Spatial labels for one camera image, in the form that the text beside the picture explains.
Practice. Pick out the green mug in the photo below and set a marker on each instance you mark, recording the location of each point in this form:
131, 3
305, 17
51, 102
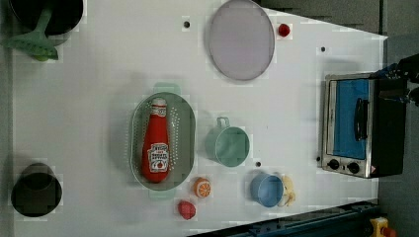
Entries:
226, 144

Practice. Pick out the black cup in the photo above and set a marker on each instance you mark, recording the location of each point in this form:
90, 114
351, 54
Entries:
37, 191

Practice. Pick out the black pot top left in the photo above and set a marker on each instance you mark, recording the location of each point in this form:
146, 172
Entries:
66, 15

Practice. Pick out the grey round plate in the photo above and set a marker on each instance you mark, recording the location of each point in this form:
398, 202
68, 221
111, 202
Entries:
241, 40

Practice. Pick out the silver toaster oven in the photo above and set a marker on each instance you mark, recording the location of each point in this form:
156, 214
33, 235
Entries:
363, 130

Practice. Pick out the red strawberry toy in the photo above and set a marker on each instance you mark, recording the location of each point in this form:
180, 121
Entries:
186, 209

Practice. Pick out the yellow red emergency button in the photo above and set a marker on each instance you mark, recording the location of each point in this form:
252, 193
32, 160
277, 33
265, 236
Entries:
381, 228

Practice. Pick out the blue cup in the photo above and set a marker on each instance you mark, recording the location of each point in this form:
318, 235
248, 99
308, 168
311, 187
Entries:
267, 190

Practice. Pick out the orange slice toy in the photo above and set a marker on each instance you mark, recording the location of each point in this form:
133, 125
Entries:
202, 187

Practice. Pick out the small red tomato toy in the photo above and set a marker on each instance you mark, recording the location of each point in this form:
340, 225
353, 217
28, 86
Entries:
284, 30

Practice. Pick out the red plush ketchup bottle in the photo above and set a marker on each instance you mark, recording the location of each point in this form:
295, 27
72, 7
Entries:
155, 151

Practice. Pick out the green spatula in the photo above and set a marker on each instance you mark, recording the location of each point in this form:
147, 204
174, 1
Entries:
35, 43

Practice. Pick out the yellow plush toy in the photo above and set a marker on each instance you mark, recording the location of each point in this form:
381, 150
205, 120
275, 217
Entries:
289, 194

